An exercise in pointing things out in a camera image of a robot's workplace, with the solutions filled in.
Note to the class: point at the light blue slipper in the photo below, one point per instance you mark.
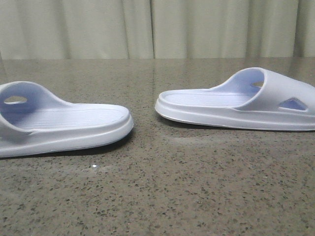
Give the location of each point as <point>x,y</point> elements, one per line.
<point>33,121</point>
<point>253,98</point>

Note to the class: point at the pale green curtain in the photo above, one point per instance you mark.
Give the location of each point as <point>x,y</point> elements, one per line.
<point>160,29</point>

